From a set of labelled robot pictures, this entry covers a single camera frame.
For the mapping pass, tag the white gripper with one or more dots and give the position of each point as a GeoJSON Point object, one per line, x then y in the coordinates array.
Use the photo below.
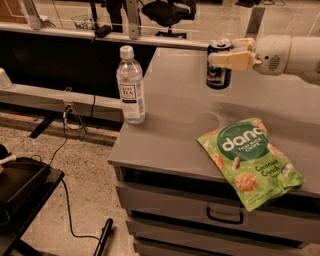
{"type": "Point", "coordinates": [271, 55]}

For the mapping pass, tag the blue pepsi can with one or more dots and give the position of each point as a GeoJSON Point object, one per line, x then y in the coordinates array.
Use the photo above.
{"type": "Point", "coordinates": [218, 78]}

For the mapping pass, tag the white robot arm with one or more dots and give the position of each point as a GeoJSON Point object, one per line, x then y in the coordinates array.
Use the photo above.
{"type": "Point", "coordinates": [304, 59]}

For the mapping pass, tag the black office chair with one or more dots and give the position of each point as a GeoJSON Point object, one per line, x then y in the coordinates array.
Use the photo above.
{"type": "Point", "coordinates": [170, 12]}

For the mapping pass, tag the green rice chips bag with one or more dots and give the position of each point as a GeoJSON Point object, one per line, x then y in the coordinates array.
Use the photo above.
{"type": "Point", "coordinates": [258, 171]}

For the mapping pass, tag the clear tea bottle white cap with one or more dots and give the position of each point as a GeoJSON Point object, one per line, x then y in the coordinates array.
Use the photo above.
{"type": "Point", "coordinates": [131, 86]}

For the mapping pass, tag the black power adapter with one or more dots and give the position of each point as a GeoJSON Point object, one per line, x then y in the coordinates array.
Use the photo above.
{"type": "Point", "coordinates": [103, 31]}

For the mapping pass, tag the grey desk beam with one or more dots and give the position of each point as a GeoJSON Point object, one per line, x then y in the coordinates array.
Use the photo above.
{"type": "Point", "coordinates": [50, 99]}

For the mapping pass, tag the grey drawer cabinet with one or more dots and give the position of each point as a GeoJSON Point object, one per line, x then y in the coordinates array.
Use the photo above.
{"type": "Point", "coordinates": [166, 180]}

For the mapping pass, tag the black flat bar on floor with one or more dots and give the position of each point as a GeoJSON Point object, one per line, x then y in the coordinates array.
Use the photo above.
{"type": "Point", "coordinates": [106, 230]}

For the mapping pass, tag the black side table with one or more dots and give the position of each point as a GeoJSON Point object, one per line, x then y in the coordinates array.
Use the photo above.
{"type": "Point", "coordinates": [25, 186]}

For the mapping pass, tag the grey metal bracket right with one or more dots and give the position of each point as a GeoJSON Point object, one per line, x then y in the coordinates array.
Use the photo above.
{"type": "Point", "coordinates": [255, 22]}

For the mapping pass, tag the grey metal bracket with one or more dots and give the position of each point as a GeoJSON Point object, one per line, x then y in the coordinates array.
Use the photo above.
{"type": "Point", "coordinates": [133, 19]}
{"type": "Point", "coordinates": [255, 22]}
{"type": "Point", "coordinates": [34, 18]}

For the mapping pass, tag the grey metal bracket middle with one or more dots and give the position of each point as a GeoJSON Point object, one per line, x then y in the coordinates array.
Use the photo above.
{"type": "Point", "coordinates": [133, 19]}

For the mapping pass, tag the black drawer handle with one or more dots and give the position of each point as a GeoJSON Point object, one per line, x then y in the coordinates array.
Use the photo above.
{"type": "Point", "coordinates": [225, 218]}

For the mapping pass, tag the grey metal bracket left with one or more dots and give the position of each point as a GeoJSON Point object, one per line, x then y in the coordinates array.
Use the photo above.
{"type": "Point", "coordinates": [34, 18]}

